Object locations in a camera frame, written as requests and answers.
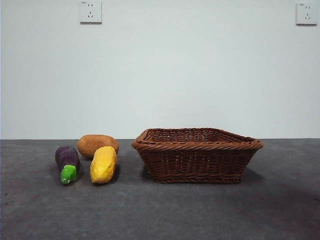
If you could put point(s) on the brown wicker basket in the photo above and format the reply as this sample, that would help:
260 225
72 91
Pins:
197 160

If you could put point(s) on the white wall socket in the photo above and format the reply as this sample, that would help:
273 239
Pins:
91 12
305 13

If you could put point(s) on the yellow corn cob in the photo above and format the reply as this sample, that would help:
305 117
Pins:
102 165

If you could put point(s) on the brown potato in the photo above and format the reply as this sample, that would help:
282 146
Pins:
92 143

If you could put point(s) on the purple eggplant with green stem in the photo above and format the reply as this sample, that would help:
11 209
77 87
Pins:
67 157

